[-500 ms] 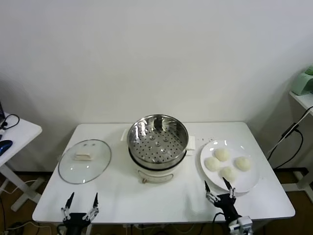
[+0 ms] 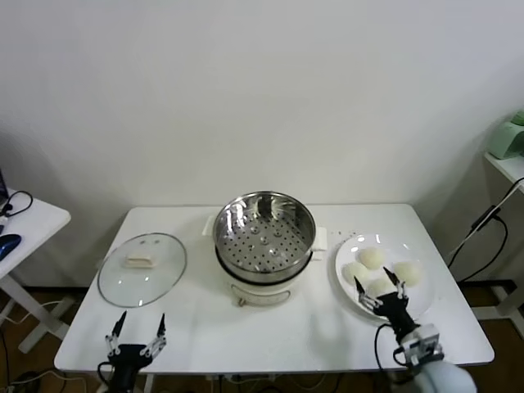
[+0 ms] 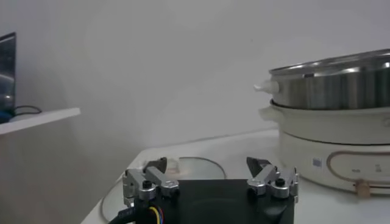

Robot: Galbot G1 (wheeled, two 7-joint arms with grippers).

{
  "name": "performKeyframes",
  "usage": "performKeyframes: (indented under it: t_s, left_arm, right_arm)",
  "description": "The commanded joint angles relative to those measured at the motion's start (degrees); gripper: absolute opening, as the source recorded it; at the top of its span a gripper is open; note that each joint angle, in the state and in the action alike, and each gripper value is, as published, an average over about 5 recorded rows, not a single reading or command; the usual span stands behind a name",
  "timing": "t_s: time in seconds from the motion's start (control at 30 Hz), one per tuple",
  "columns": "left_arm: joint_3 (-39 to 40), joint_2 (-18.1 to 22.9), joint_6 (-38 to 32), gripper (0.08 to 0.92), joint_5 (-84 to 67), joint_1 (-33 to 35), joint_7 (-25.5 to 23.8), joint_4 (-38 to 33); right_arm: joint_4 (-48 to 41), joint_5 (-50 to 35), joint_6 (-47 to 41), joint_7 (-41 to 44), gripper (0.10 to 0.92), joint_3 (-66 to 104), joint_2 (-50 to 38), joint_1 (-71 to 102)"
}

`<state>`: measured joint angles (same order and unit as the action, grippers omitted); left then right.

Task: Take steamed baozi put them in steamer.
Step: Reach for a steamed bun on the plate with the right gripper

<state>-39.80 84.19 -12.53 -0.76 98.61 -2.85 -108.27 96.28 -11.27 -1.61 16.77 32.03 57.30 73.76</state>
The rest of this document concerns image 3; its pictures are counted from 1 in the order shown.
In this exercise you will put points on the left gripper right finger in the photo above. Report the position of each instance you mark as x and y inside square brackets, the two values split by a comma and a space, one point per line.
[271, 179]

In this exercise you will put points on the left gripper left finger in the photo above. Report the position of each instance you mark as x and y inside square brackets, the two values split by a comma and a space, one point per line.
[152, 179]

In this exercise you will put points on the stainless steel steamer basket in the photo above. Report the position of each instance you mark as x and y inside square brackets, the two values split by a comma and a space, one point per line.
[335, 88]

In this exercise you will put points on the cream electric cooker pot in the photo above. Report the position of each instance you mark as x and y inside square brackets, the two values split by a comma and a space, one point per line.
[320, 128]

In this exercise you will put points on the white side table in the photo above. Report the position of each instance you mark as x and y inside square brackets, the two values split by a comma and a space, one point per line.
[36, 120]

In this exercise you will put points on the black laptop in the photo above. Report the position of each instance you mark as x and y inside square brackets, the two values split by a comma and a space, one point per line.
[7, 70]

